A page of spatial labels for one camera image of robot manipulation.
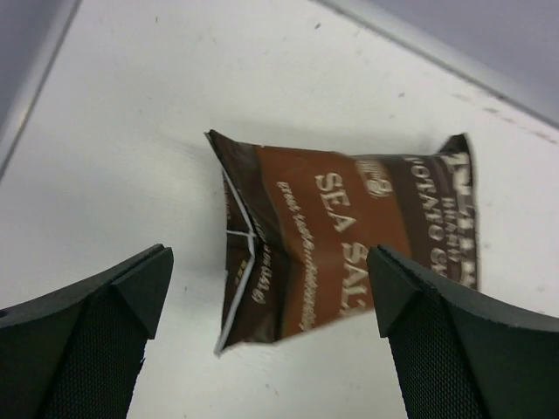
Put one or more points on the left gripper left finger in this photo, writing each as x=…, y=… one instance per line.
x=77, y=352

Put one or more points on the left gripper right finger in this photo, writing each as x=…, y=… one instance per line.
x=459, y=353

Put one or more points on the brown sea salt chips bag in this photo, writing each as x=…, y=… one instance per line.
x=300, y=224

